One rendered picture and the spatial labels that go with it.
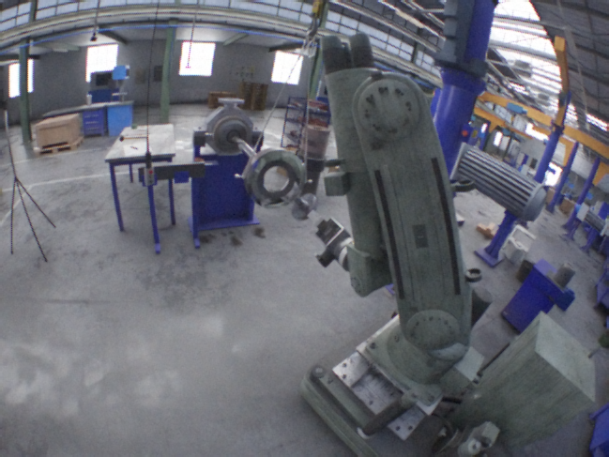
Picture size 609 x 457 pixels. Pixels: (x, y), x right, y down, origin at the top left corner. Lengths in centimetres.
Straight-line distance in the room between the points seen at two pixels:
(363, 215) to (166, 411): 158
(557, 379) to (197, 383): 196
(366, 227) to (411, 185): 31
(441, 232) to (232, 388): 152
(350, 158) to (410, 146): 25
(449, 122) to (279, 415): 255
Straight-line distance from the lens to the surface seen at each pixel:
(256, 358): 192
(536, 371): 134
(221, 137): 253
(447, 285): 93
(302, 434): 176
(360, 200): 97
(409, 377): 136
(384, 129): 75
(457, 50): 238
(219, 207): 314
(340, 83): 93
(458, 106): 243
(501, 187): 420
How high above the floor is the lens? 169
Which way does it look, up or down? 31 degrees down
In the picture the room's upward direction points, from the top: 12 degrees clockwise
